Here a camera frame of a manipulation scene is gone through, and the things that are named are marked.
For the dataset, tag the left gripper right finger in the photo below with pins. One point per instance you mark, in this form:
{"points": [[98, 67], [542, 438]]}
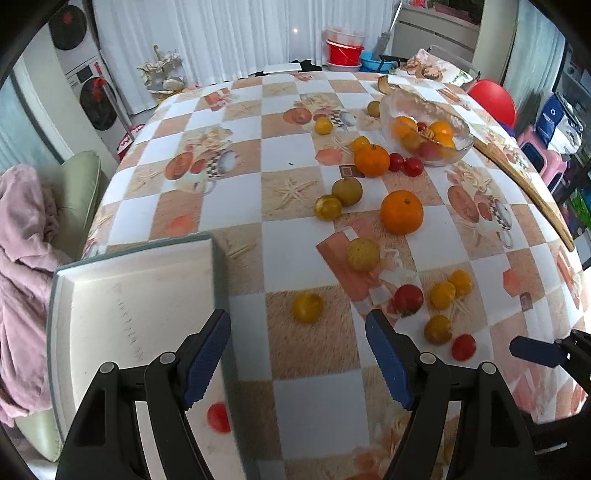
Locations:
{"points": [[492, 440]]}

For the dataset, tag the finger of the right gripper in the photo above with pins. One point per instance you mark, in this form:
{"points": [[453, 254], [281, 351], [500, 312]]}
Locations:
{"points": [[538, 352]]}

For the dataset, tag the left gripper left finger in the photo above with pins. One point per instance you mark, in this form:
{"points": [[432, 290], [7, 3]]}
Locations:
{"points": [[104, 441]]}

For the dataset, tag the small red tomato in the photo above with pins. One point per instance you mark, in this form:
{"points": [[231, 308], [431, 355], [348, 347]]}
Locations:
{"points": [[464, 347]]}

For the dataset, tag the orange-yellow tomato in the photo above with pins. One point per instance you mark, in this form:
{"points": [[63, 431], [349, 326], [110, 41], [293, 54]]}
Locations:
{"points": [[462, 282]]}

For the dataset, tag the red cherry tomato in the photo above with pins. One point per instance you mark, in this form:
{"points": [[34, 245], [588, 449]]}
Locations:
{"points": [[397, 162], [413, 167], [218, 419]]}

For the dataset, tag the olive yellow tomato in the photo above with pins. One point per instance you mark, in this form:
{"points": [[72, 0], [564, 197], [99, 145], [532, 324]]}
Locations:
{"points": [[438, 330]]}

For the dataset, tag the large red tomato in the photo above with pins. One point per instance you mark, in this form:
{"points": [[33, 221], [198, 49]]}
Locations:
{"points": [[408, 300]]}

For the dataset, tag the yellow-brown round fruit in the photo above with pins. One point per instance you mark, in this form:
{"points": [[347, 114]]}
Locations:
{"points": [[363, 254]]}

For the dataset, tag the yellow-green plum fruit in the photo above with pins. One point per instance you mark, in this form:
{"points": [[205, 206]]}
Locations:
{"points": [[307, 307]]}

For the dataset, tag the white shallow tray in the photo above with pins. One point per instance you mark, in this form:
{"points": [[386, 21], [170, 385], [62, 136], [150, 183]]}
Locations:
{"points": [[130, 306]]}

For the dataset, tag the pink plastic stool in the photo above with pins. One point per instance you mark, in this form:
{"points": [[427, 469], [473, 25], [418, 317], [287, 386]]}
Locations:
{"points": [[548, 163]]}

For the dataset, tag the pink fleece blanket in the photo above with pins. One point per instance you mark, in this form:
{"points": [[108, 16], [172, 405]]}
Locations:
{"points": [[29, 222]]}

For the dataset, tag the large orange near centre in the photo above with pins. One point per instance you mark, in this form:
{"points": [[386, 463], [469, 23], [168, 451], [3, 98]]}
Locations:
{"points": [[402, 212]]}

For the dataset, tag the yellow orange fruit in bowl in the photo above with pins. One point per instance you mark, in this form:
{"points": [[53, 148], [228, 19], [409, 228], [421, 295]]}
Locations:
{"points": [[443, 133]]}

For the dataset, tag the clear glass fruit bowl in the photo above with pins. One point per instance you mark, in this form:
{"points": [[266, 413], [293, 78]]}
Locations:
{"points": [[402, 102]]}

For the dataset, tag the brown-green round fruit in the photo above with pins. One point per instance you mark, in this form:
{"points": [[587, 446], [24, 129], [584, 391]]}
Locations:
{"points": [[348, 190]]}

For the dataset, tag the orange near bowl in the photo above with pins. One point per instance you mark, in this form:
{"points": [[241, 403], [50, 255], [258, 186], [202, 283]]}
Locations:
{"points": [[372, 160]]}

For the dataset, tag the striped yellow-green tomato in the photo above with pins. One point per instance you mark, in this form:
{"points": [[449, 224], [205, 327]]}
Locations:
{"points": [[328, 208]]}

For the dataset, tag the green sofa cushion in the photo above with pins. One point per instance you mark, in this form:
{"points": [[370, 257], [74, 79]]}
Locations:
{"points": [[77, 186]]}

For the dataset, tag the checkered patterned tablecloth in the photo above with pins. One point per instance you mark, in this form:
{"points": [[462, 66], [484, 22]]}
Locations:
{"points": [[242, 161]]}

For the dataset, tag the small yellow tomato by orange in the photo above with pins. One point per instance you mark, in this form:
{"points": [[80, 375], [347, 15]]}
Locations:
{"points": [[359, 143]]}

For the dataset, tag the green-yellow fruit behind bowl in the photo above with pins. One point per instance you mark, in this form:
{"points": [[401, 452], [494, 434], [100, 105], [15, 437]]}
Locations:
{"points": [[373, 109]]}

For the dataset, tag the stacked white washing machine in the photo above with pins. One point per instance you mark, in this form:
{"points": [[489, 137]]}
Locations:
{"points": [[88, 76]]}

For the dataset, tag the blue plastic basin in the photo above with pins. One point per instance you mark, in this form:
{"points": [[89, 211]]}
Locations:
{"points": [[383, 64]]}

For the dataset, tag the red plastic bucket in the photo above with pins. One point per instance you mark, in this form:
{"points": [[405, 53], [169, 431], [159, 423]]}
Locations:
{"points": [[343, 54]]}

